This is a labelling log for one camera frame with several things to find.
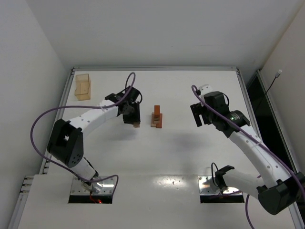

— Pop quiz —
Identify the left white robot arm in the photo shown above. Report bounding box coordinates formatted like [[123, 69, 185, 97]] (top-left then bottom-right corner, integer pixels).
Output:
[[47, 86, 142, 189]]

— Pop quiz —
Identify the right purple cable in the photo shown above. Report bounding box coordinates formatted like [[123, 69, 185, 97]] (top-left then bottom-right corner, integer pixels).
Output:
[[191, 85, 305, 229]]

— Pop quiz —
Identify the dark brown L block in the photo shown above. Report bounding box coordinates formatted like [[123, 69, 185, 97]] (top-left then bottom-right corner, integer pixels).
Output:
[[154, 105, 161, 115]]

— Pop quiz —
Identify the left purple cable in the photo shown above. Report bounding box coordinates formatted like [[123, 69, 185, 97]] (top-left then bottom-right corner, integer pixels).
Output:
[[30, 72, 136, 191]]

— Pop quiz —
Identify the pale wooden cube block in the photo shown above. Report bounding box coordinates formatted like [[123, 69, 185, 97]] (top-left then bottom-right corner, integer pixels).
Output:
[[133, 123, 140, 128]]

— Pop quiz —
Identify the black wall cable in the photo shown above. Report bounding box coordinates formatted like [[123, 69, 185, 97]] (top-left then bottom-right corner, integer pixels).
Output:
[[249, 69, 283, 116]]

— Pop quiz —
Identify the transparent orange plastic box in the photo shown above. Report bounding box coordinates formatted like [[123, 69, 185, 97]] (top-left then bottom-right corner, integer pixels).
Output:
[[74, 73, 91, 101]]

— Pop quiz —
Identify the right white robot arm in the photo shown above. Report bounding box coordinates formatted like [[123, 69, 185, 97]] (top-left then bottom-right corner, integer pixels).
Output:
[[190, 85, 305, 215]]

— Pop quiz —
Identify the purple cable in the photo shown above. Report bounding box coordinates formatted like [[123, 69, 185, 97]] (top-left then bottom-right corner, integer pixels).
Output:
[[191, 85, 305, 229], [30, 72, 136, 191]]

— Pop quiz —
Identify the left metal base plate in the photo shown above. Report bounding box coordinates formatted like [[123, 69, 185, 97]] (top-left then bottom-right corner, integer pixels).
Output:
[[70, 177, 115, 196]]

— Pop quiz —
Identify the grooved light wood block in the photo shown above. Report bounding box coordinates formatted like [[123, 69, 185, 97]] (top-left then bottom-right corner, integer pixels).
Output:
[[153, 115, 161, 122]]

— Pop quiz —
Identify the long reddish wood block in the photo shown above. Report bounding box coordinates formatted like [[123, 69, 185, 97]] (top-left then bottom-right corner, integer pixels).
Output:
[[156, 113, 163, 128]]

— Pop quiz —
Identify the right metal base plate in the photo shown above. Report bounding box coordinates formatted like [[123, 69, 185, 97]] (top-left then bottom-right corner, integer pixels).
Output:
[[197, 176, 243, 197]]

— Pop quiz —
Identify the long light wood block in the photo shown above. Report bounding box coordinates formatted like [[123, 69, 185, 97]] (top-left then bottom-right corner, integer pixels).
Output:
[[151, 113, 156, 127]]

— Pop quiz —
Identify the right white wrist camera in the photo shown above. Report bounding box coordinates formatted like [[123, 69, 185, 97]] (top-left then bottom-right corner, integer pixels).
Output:
[[198, 84, 214, 101]]

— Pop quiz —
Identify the metal base plate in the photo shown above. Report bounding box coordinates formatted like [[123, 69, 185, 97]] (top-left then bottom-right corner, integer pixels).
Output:
[[197, 176, 243, 197], [70, 177, 115, 196]]

